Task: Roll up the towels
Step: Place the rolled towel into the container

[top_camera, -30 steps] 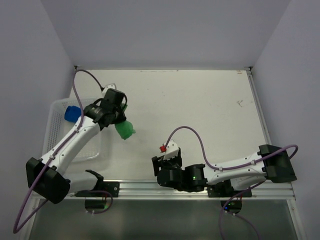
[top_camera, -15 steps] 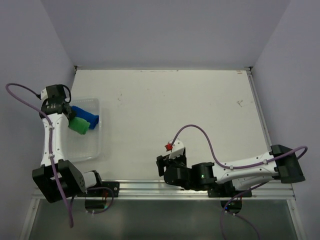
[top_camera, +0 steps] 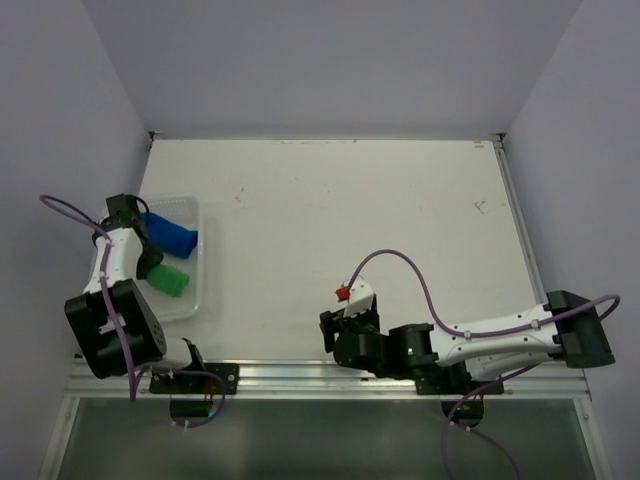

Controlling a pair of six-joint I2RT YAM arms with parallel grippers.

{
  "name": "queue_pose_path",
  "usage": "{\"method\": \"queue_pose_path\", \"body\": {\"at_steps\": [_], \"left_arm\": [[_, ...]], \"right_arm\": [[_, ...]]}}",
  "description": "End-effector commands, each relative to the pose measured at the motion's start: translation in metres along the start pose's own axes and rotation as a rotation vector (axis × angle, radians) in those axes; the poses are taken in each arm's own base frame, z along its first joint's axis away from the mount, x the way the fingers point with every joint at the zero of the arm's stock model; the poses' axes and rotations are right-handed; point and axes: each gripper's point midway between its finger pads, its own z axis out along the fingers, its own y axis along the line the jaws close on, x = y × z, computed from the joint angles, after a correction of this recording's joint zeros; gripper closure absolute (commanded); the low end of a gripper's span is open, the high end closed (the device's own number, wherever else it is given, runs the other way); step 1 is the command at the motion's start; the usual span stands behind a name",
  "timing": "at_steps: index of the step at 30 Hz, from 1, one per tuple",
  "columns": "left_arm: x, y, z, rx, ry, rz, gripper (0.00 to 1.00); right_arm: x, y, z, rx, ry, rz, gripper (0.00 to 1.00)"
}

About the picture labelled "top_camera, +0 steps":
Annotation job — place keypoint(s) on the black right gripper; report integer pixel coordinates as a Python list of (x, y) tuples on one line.
[(331, 322)]

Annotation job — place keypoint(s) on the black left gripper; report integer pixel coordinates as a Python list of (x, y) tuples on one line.
[(152, 258)]

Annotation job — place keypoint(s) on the blue towel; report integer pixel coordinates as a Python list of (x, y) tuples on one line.
[(170, 237)]

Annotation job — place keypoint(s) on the green towel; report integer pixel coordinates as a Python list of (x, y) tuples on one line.
[(168, 279)]

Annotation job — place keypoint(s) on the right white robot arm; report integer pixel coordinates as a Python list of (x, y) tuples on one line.
[(567, 328)]

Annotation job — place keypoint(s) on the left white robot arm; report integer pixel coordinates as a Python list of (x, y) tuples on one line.
[(114, 324)]

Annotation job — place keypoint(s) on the white perforated plastic basket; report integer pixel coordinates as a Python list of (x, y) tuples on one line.
[(180, 260)]

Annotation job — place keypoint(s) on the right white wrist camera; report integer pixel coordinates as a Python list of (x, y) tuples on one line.
[(357, 295)]

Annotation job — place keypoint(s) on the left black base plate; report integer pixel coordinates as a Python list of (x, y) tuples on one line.
[(216, 378)]

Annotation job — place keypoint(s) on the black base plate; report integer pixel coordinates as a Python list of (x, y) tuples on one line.
[(452, 380), (216, 378)]

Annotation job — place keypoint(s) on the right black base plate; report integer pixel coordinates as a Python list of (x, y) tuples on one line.
[(452, 380)]

